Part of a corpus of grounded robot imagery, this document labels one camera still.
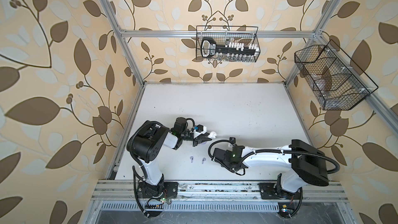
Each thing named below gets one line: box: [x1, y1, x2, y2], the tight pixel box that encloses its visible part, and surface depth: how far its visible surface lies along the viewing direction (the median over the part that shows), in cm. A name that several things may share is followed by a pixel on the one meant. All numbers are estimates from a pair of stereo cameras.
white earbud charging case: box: [207, 131, 218, 140], surface depth 86 cm
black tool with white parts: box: [200, 37, 261, 59], surface depth 84 cm
